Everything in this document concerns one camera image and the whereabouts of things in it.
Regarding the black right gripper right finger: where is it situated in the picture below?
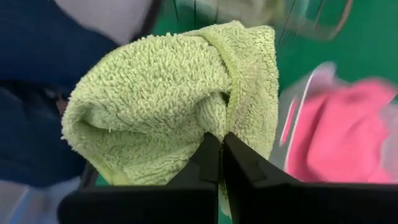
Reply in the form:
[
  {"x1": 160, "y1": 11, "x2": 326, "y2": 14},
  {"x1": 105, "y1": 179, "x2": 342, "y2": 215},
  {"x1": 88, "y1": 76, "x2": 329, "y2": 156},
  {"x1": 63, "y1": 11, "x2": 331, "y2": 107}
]
[{"x1": 223, "y1": 132, "x2": 398, "y2": 224}]

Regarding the clear plastic container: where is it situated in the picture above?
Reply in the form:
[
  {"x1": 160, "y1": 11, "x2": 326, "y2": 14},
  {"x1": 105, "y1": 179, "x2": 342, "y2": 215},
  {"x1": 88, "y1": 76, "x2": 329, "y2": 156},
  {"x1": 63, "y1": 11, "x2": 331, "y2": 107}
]
[{"x1": 269, "y1": 61, "x2": 398, "y2": 184}]

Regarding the lime green microfiber towel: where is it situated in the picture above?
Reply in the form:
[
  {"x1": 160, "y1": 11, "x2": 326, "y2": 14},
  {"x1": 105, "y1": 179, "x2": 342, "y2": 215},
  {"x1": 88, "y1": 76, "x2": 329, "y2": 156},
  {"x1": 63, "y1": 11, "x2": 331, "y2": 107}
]
[{"x1": 61, "y1": 20, "x2": 280, "y2": 218}]

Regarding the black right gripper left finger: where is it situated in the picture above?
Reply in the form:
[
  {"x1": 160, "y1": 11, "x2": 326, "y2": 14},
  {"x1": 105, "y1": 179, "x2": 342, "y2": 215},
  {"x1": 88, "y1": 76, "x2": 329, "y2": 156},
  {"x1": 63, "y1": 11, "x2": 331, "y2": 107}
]
[{"x1": 57, "y1": 133, "x2": 222, "y2": 224}]

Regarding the person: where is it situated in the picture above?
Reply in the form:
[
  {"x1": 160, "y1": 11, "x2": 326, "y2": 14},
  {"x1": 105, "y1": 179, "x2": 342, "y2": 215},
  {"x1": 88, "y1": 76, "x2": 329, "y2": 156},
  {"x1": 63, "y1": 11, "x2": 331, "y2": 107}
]
[{"x1": 0, "y1": 0, "x2": 162, "y2": 189}]

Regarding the pink microfiber towel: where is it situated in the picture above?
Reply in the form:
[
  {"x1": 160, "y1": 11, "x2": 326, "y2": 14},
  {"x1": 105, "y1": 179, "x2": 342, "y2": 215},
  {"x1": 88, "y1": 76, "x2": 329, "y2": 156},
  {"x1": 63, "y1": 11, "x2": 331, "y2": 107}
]
[{"x1": 279, "y1": 77, "x2": 398, "y2": 184}]

